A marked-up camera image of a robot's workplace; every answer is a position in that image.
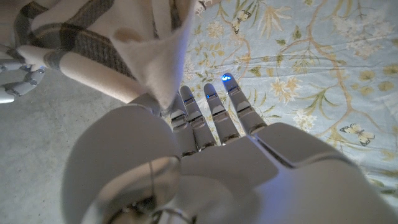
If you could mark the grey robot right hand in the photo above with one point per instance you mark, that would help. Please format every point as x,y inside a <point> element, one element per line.
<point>21,87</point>

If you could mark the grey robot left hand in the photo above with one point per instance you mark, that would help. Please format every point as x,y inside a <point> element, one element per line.
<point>217,174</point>

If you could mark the beige plaid fringed scarf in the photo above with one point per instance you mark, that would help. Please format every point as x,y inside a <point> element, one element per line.
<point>149,59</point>

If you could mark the floral printed backdrop cloth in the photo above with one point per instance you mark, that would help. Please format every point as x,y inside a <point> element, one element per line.
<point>311,46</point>

